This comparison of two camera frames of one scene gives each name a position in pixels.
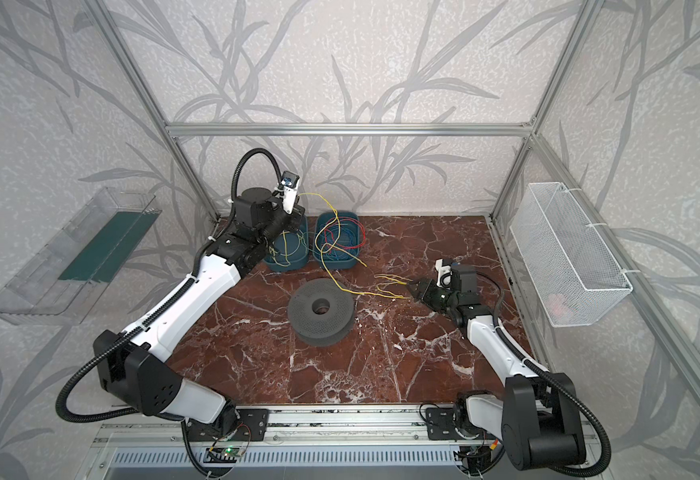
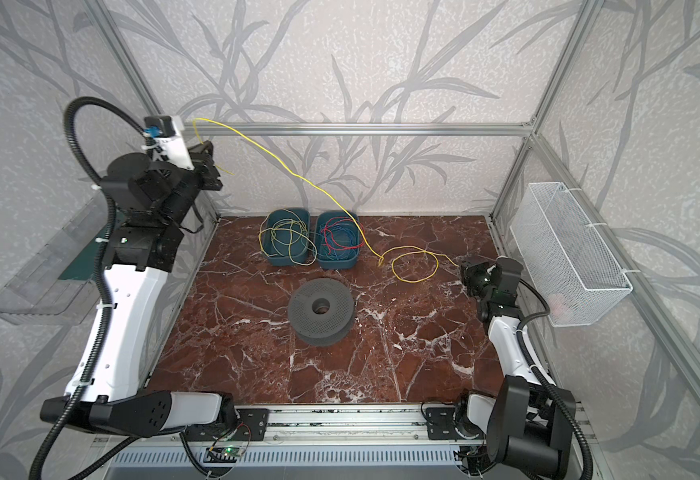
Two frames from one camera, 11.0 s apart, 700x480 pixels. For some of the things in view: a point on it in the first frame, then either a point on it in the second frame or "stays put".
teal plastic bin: (336, 239) stays put
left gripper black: (281, 223) to (207, 166)
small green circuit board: (227, 454) stays put
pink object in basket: (557, 305) stays put
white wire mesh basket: (576, 274) stays put
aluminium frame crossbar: (352, 129) stays put
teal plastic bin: (289, 251) stays put
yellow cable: (332, 245) to (419, 251)
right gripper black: (434, 291) to (474, 273)
